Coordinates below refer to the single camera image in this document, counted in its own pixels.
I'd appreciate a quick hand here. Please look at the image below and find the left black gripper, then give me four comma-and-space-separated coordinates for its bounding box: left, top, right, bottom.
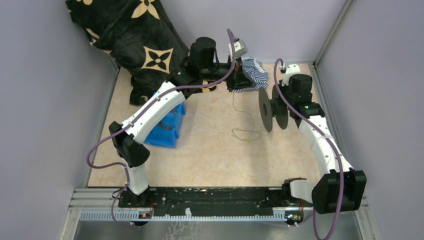
200, 52, 256, 92

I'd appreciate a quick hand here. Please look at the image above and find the black cable spool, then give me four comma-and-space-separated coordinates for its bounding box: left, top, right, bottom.
258, 85, 289, 133

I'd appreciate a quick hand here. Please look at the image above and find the thin green wire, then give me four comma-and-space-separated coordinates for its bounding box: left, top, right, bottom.
230, 89, 263, 141

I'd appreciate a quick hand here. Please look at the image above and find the blue plastic bin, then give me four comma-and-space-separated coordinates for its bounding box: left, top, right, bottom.
144, 102, 186, 148

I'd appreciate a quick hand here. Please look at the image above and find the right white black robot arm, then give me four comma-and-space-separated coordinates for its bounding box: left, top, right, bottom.
272, 73, 367, 214

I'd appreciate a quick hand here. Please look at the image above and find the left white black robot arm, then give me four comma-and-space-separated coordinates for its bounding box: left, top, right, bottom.
109, 37, 256, 207

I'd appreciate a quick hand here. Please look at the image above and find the blue white striped cloth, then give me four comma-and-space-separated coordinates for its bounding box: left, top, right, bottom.
235, 57, 269, 93

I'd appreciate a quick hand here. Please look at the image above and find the black beige floral blanket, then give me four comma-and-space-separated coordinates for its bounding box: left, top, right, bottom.
65, 0, 189, 106

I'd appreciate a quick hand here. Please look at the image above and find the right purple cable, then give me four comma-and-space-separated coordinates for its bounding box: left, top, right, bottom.
273, 58, 346, 240

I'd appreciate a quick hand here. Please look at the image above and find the purple cable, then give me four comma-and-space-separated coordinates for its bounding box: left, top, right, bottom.
273, 58, 346, 240
86, 28, 238, 229

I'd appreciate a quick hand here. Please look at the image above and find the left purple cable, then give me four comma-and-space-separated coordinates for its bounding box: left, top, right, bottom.
86, 28, 238, 229

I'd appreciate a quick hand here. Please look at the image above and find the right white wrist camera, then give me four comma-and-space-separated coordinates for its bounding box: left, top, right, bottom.
279, 63, 301, 86

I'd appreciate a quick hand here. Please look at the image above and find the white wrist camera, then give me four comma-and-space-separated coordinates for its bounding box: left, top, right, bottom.
279, 63, 301, 86
228, 38, 249, 59

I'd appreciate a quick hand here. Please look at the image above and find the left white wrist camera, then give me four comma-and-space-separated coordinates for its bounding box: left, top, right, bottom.
228, 38, 249, 59

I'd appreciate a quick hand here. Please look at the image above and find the aluminium frame rail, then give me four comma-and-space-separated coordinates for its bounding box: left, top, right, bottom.
67, 187, 370, 213

